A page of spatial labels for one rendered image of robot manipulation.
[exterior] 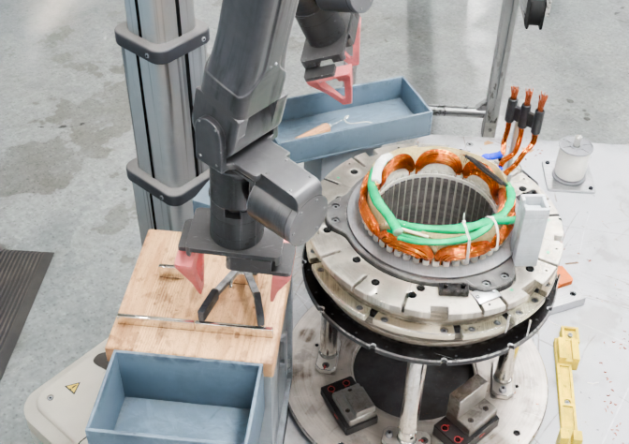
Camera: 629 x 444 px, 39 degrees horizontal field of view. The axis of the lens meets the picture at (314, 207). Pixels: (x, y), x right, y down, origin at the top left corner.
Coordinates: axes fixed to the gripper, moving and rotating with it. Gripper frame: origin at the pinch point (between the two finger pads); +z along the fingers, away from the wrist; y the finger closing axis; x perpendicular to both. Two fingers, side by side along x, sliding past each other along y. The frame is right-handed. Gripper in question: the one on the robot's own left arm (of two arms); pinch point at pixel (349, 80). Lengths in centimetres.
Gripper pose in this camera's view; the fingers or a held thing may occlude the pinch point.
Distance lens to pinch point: 133.7
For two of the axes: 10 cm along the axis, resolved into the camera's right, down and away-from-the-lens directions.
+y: 1.5, -7.8, 6.1
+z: 3.9, 6.2, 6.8
